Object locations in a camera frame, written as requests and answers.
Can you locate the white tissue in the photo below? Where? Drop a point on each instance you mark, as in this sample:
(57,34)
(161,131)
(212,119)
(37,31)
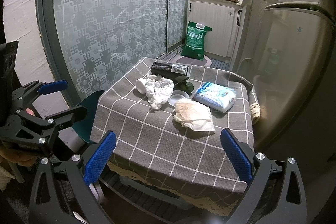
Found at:
(158,90)

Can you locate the frosted patterned sliding door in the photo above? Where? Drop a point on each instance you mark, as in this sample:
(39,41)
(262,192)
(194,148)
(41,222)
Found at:
(93,43)

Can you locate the white kitchen cabinet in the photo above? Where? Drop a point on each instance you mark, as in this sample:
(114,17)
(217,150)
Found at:
(236,27)

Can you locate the grey checked tablecloth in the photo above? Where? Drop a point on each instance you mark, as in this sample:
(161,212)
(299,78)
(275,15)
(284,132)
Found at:
(155,149)

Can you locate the beige paper napkin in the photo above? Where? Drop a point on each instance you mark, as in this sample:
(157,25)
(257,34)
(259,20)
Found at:
(193,115)

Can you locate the white round lid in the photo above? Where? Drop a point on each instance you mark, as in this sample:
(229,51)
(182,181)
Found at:
(176,96)

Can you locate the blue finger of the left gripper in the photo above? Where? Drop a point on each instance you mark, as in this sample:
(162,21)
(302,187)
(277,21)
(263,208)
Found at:
(68,117)
(53,87)

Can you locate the green rice bag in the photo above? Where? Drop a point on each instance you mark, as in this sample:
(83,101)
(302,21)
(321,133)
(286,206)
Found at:
(195,40)

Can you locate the white plastic cup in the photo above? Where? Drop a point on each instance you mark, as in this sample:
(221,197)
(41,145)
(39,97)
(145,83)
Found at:
(140,85)

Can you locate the person's left hand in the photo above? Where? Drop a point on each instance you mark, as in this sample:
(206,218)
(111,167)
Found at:
(29,111)

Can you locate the black snack wrapper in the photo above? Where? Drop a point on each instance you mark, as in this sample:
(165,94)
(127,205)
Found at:
(175,72)

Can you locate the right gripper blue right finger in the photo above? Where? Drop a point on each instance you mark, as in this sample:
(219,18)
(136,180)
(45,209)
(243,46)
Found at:
(239,154)

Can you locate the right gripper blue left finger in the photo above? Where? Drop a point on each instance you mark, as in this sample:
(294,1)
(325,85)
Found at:
(97,156)

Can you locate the silver refrigerator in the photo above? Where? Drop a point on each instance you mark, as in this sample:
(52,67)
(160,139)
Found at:
(293,43)

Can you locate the oval grey pink mat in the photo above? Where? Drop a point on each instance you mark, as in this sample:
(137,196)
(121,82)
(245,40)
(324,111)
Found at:
(206,62)

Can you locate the dark teal trash bin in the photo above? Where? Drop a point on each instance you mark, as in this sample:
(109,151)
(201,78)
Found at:
(84,127)

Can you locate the blue white tissue pack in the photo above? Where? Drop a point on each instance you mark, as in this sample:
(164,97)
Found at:
(215,96)

